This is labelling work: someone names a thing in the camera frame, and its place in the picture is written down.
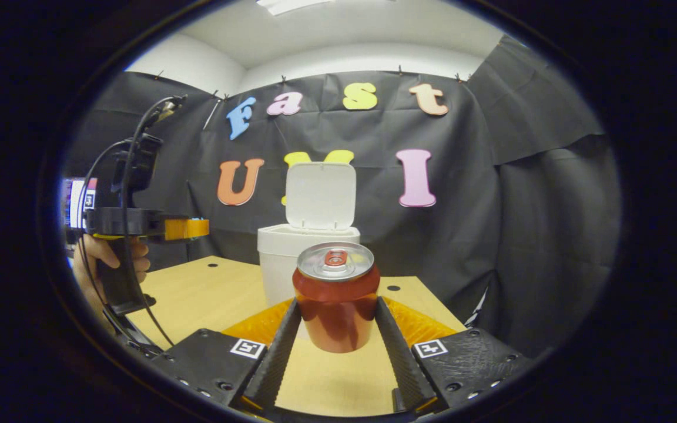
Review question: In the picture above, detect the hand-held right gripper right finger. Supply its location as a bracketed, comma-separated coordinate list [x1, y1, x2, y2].
[374, 297, 536, 414]

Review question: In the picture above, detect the wooden desktop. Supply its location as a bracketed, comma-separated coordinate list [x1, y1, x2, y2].
[127, 256, 467, 418]

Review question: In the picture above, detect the computer monitor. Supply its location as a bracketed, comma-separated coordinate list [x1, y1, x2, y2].
[62, 178, 98, 230]

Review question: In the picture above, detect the red pop can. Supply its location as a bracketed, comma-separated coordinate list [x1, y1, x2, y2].
[293, 242, 381, 354]

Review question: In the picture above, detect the black cable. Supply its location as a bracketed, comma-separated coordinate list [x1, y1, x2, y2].
[77, 95, 189, 348]

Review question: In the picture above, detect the white desktop garbage bin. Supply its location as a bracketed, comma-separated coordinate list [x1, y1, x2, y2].
[257, 162, 361, 306]

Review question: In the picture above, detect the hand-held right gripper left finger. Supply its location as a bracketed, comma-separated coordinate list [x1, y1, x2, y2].
[152, 298, 303, 412]

